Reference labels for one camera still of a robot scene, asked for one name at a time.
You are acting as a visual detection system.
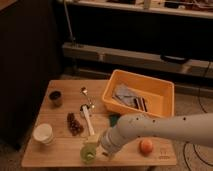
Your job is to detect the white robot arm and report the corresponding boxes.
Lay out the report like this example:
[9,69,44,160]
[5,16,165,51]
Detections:
[86,113,213,159]

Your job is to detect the black cable on floor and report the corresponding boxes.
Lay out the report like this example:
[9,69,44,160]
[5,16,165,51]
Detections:
[182,61,213,171]

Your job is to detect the dark brown cup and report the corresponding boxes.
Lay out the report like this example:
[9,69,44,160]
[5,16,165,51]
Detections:
[49,91,62,107]

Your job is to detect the metal spoon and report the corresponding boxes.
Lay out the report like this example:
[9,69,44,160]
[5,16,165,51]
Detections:
[81,87,95,109]

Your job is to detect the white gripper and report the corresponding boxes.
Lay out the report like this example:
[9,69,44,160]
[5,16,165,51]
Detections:
[87,131,117,158]

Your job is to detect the orange fruit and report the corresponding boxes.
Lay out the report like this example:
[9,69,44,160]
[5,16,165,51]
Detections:
[139,139,154,155]

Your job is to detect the orange plastic tray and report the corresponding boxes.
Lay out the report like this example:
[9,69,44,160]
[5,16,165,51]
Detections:
[102,70,174,118]

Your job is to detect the grey cloth in tray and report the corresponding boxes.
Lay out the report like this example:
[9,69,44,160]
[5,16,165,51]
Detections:
[112,84,137,107]

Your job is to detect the bunch of dark grapes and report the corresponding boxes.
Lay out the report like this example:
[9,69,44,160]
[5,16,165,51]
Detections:
[67,113,84,136]

